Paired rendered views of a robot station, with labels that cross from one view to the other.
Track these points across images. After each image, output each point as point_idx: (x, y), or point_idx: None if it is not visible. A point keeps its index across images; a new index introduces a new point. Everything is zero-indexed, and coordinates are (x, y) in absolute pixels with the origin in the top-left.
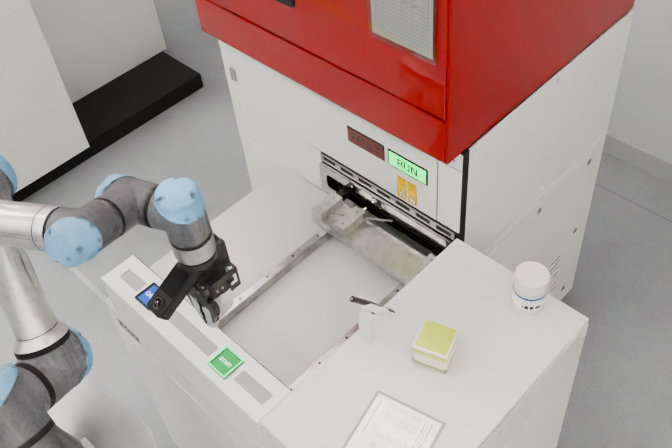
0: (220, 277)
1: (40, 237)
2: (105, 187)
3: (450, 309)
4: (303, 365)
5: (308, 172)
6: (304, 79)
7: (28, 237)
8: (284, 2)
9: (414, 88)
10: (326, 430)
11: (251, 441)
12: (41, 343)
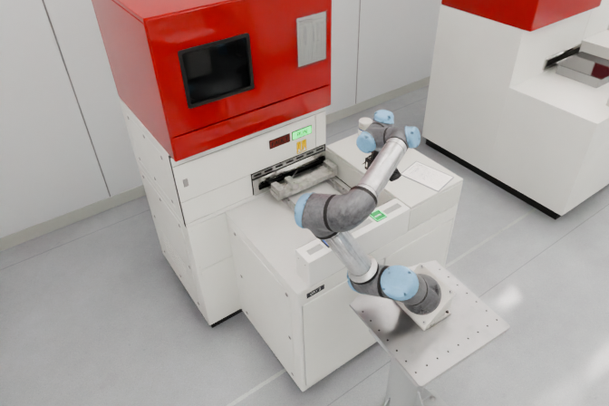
0: None
1: (405, 146)
2: (371, 135)
3: (363, 152)
4: None
5: (242, 198)
6: (257, 126)
7: (402, 151)
8: (248, 89)
9: (317, 79)
10: (416, 188)
11: (399, 236)
12: (372, 258)
